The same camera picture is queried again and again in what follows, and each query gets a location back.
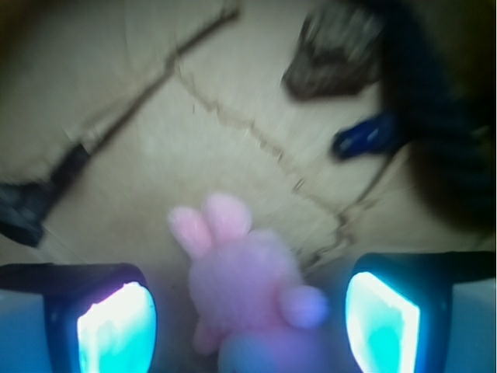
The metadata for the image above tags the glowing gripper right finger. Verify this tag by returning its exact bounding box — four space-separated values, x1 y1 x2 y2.
345 251 496 372

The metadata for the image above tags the pink plush bunny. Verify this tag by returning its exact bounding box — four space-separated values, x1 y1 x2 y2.
168 193 329 372

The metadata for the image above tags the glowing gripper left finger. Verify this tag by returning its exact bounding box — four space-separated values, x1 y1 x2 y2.
1 263 157 372

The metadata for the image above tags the brown paper bag bin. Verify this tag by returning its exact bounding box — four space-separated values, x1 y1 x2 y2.
1 4 495 271

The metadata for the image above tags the dark blue twisted rope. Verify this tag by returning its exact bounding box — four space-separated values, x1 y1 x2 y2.
332 0 497 230

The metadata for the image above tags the brown rough rock chunk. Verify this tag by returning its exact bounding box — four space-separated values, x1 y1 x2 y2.
281 1 384 101

